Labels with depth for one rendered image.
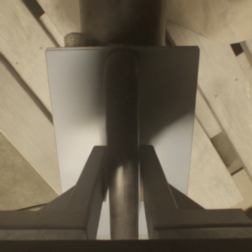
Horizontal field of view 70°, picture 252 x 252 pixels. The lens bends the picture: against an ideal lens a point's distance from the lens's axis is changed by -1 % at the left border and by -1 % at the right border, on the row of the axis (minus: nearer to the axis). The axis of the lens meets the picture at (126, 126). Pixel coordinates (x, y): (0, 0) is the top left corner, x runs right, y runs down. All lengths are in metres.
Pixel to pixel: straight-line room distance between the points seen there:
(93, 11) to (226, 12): 0.29
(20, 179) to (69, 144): 0.59
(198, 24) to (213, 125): 0.24
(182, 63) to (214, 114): 0.33
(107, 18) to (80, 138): 0.12
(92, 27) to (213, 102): 0.34
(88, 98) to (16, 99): 0.31
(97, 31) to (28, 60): 0.30
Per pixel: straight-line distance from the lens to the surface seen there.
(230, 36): 0.45
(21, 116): 0.48
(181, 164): 0.20
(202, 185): 0.55
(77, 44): 0.19
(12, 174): 0.77
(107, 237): 0.33
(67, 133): 0.19
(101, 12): 0.21
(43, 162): 0.49
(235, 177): 0.75
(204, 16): 0.44
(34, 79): 0.47
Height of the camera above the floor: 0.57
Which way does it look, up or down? 75 degrees down
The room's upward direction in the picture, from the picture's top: 180 degrees counter-clockwise
